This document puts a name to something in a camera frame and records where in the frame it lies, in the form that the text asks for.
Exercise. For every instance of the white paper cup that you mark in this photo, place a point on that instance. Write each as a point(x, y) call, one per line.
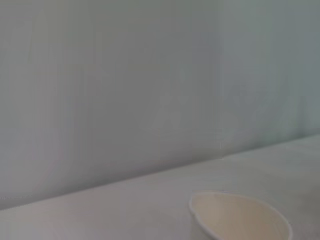
point(240, 217)

